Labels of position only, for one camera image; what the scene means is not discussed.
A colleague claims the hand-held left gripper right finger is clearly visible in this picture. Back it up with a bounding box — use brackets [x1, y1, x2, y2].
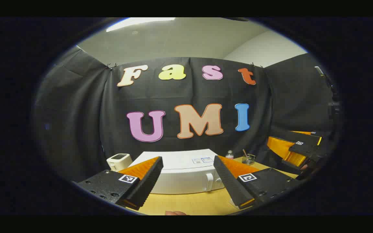
[213, 155, 301, 210]

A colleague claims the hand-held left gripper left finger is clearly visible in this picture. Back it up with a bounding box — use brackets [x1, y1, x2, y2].
[76, 156, 164, 211]

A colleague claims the white microwave oven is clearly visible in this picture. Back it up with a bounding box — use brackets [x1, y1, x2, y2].
[129, 149, 226, 194]

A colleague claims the small white desktop device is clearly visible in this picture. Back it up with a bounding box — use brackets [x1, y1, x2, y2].
[106, 153, 133, 172]

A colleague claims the dark metal stand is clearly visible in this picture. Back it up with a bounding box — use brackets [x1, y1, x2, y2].
[314, 66, 341, 130]

